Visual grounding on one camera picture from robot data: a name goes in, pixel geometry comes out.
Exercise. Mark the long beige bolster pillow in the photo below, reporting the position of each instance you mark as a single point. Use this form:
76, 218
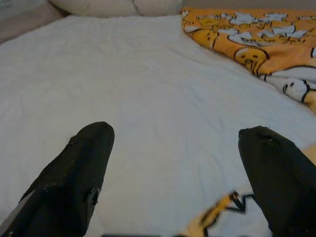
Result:
93, 7

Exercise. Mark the white sheet mattress bed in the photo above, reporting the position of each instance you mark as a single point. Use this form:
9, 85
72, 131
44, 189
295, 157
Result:
148, 86

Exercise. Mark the grey padded headboard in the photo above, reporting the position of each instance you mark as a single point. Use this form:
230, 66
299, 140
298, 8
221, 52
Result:
22, 19

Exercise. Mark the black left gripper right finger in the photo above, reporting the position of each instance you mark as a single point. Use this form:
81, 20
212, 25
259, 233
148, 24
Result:
284, 185

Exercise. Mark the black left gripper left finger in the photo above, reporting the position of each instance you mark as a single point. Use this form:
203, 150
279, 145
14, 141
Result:
66, 185

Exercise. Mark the yellow cartoon print blanket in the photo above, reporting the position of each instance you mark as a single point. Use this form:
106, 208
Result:
271, 49

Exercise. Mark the small beige pillow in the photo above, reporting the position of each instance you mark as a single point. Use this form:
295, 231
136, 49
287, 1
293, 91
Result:
158, 7

